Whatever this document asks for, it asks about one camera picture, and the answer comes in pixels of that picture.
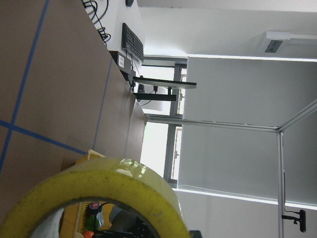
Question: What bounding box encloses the small black labelled jar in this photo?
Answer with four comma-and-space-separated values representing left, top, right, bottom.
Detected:
85, 201, 104, 230

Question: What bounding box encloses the yellow tape roll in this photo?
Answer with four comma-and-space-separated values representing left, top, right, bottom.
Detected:
0, 158, 190, 238

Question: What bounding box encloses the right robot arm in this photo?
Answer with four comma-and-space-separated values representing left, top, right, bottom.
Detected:
92, 205, 157, 238

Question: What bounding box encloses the black keyboard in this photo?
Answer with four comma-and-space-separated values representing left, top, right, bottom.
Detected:
121, 23, 144, 62

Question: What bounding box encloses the yellow woven basket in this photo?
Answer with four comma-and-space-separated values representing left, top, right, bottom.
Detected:
59, 149, 117, 238

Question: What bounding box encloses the orange toy carrot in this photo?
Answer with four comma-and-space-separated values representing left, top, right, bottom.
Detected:
83, 215, 98, 238

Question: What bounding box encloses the ceiling light fixture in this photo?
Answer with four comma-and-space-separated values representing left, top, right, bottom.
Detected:
260, 31, 317, 54

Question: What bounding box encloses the aluminium cage frame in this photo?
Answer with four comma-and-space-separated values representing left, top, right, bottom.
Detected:
147, 100, 317, 238

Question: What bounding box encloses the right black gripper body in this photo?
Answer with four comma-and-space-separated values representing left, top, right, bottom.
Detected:
93, 223, 156, 238

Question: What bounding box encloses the black monitor stand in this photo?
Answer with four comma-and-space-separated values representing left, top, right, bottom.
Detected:
109, 51, 136, 81

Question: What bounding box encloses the black monitor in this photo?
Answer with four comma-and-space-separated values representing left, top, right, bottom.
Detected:
133, 76, 197, 102

